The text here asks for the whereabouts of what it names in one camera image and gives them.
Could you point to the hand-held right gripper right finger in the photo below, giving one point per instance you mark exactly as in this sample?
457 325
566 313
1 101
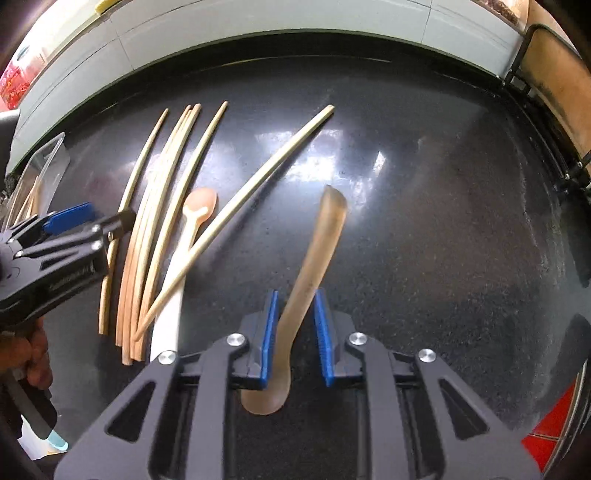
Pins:
323 341

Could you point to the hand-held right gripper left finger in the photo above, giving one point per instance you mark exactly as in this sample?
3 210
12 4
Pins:
269 337

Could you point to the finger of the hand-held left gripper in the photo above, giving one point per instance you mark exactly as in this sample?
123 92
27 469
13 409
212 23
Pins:
69 217
117 222

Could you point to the clear plastic container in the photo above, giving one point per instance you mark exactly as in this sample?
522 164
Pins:
53 161

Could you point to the single wooden chopstick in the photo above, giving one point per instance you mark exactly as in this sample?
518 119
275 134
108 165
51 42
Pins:
214 233

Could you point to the translucent brown spoon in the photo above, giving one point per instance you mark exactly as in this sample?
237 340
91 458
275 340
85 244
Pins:
323 240

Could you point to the person's left hand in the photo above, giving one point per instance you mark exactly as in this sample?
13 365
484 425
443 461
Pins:
34 360

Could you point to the red dish soap bottle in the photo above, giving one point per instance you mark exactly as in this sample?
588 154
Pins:
16 78

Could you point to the light blue plastic cup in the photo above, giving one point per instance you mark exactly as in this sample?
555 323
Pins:
57 443

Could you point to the yellow sponge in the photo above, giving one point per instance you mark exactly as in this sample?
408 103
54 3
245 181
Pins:
106 3

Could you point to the red plastic object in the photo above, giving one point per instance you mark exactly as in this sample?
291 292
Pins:
556 415

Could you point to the wooden cutting board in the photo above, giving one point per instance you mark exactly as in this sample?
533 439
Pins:
563 83

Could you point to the glass jar chili flakes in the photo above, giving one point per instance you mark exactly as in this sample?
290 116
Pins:
501 9

